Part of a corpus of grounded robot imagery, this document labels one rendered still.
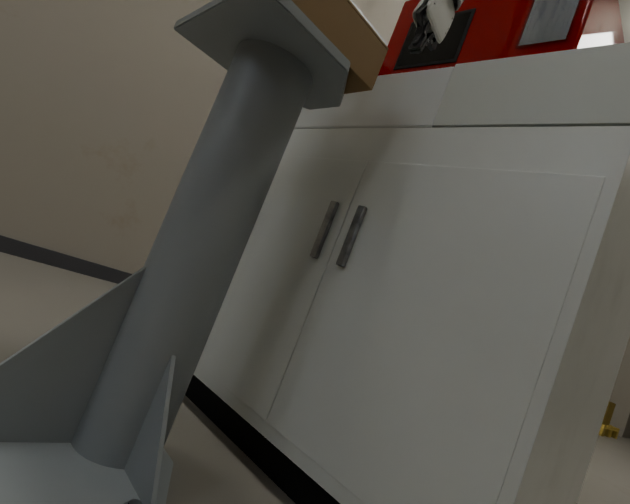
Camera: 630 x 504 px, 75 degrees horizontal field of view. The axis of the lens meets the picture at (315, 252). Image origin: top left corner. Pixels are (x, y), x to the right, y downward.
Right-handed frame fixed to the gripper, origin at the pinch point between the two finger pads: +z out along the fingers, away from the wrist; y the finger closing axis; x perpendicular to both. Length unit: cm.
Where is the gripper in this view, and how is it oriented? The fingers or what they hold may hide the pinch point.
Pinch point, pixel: (418, 44)
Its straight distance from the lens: 115.1
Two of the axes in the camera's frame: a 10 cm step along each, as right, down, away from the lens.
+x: 6.8, 2.1, -7.0
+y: -5.4, -5.1, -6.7
